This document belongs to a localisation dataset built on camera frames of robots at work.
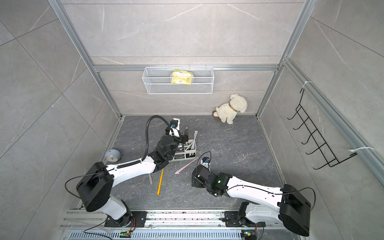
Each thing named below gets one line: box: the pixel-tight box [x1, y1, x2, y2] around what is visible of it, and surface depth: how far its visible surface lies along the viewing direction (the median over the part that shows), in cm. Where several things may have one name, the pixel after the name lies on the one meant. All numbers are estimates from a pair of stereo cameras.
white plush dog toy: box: [212, 93, 248, 125], surface depth 109 cm
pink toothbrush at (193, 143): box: [191, 130, 198, 150], surface depth 92 cm
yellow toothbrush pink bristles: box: [157, 168, 164, 196], surface depth 86 cm
